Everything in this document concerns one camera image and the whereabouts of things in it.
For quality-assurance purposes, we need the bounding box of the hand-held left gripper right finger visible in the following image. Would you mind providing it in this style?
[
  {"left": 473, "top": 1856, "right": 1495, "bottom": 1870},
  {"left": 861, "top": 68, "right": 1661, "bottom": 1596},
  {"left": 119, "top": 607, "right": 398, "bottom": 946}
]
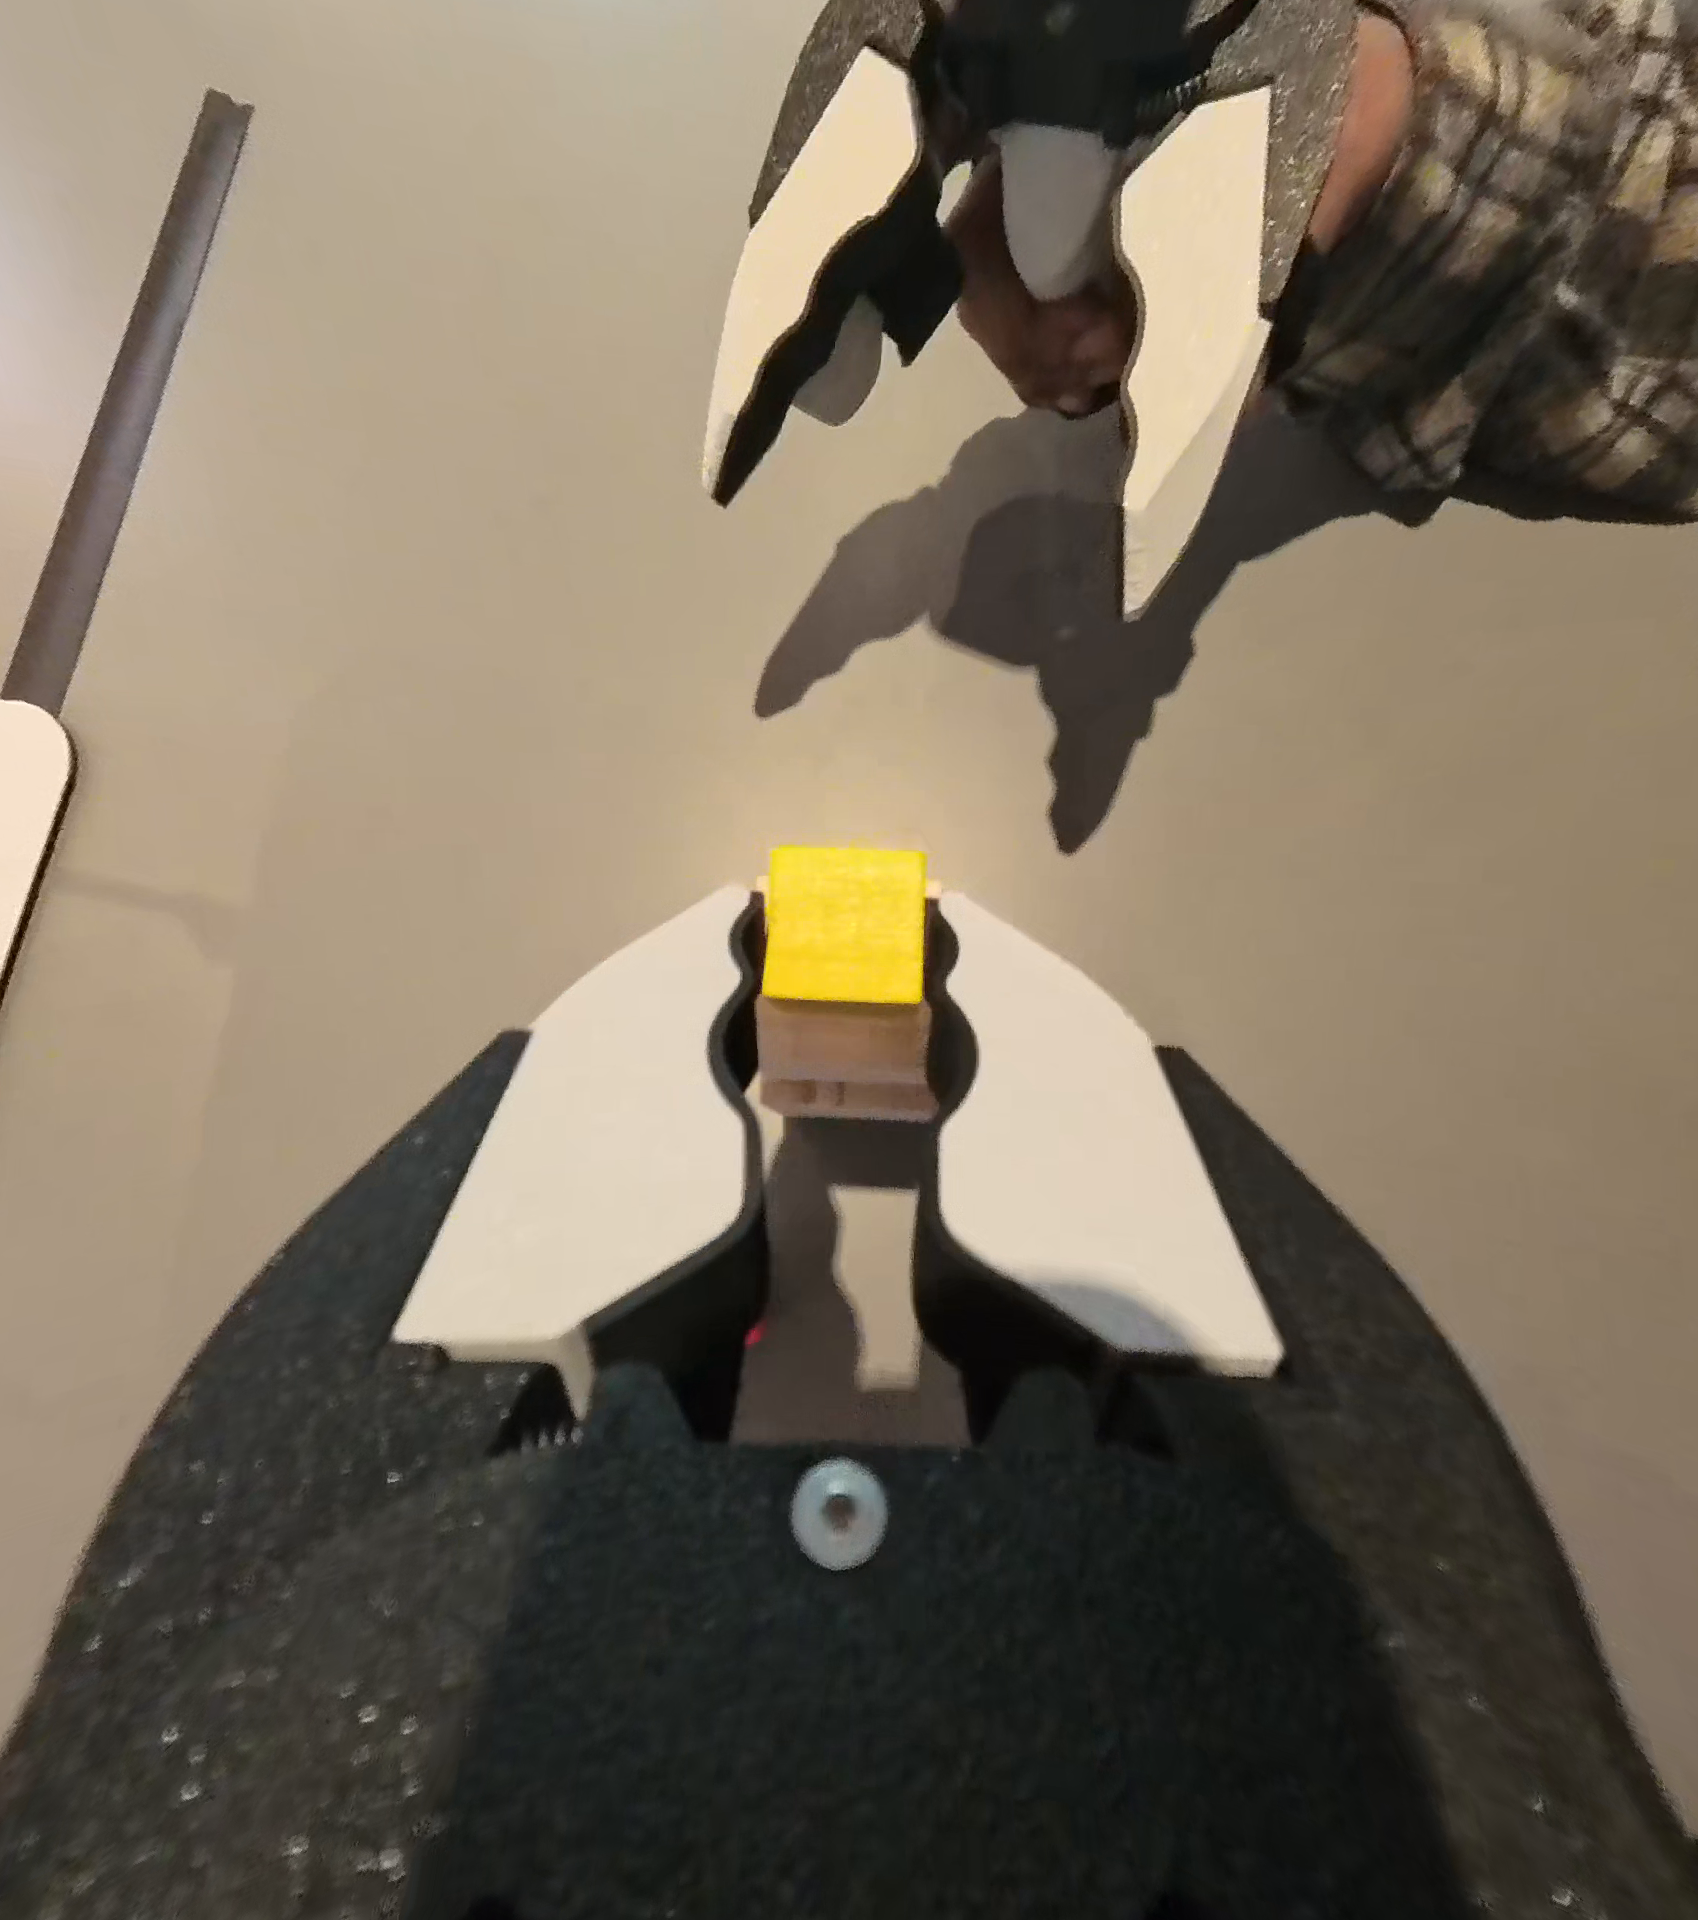
[{"left": 921, "top": 885, "right": 1286, "bottom": 1375}]

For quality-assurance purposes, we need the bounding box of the person's right hand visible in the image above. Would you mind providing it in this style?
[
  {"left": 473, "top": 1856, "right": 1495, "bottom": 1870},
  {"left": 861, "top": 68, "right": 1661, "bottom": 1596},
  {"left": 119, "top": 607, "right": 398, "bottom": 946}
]
[{"left": 955, "top": 155, "right": 1141, "bottom": 419}]

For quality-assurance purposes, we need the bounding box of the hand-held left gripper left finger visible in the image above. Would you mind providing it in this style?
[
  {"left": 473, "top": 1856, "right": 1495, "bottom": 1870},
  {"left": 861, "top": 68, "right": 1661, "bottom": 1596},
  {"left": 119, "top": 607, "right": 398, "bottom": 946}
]
[{"left": 395, "top": 883, "right": 770, "bottom": 1399}]

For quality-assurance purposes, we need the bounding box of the yellow wooden cube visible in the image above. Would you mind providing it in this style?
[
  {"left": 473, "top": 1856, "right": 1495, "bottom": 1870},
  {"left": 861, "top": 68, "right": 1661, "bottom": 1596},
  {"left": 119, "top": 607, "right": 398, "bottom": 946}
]
[{"left": 763, "top": 846, "right": 933, "bottom": 1005}]

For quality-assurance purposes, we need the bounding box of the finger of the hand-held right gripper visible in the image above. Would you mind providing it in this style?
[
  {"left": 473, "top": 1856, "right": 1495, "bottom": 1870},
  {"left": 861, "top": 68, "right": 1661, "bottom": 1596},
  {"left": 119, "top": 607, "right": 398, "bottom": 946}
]
[
  {"left": 1109, "top": 78, "right": 1283, "bottom": 624},
  {"left": 700, "top": 42, "right": 966, "bottom": 511}
]

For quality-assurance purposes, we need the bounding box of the dark desk cable channel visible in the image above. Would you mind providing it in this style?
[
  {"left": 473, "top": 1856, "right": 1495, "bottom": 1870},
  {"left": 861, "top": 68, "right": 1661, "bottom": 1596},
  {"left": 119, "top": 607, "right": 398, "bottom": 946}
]
[{"left": 0, "top": 91, "right": 256, "bottom": 709}]

